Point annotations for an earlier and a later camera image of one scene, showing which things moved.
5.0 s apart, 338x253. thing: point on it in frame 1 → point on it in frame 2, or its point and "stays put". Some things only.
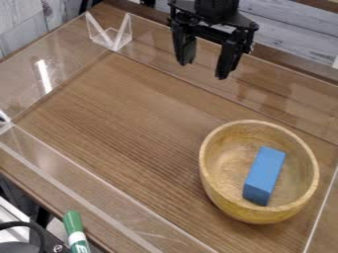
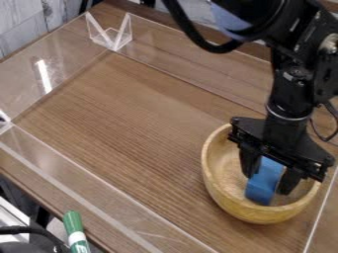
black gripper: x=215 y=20 → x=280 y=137
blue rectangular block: x=263 y=175 stays put
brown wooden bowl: x=222 y=165 stays put
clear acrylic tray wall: x=119 y=226 stays put
